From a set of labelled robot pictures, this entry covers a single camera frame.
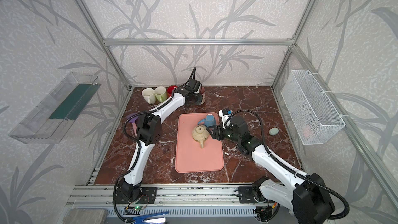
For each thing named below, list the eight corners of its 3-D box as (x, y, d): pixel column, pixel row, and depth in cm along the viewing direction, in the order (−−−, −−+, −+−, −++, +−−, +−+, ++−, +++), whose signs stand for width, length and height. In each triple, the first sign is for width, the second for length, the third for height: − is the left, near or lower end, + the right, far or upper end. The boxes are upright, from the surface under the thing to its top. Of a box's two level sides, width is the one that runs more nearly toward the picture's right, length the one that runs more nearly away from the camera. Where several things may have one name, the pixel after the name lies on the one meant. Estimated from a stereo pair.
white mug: (144, 101, 114) (139, 91, 106) (153, 95, 118) (149, 85, 110) (152, 108, 110) (147, 98, 102) (161, 102, 114) (157, 92, 106)
